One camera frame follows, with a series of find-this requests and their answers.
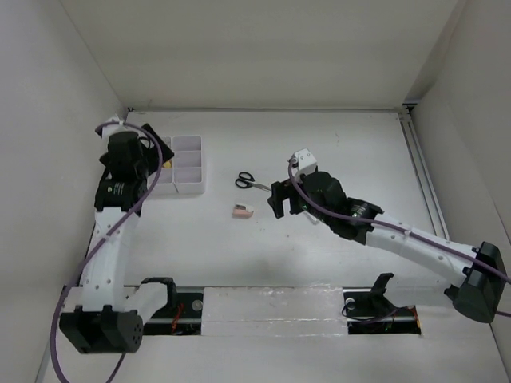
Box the black-handled scissors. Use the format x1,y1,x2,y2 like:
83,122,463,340
235,172,271,192

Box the pink white stapler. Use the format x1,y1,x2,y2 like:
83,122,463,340
232,203,254,219

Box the clear blue-capped glue bottle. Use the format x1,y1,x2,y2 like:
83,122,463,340
306,213,319,225

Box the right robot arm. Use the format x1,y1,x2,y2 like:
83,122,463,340
267,171,510,323

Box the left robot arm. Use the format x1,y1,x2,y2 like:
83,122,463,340
58,121,178,354

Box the white six-compartment organizer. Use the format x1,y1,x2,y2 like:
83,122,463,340
149,135,206,198

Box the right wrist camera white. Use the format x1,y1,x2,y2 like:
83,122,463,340
289,148,317,180

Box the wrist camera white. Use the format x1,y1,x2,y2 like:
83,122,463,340
289,148,317,180
94,114,127,140

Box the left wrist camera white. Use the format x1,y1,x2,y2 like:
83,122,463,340
94,114,127,140

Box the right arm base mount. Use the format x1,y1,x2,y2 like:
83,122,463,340
341,273,422,335

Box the aluminium rail right side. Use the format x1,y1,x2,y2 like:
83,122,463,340
398,104,450,240

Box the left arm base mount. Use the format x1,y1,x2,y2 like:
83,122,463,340
143,286,204,336

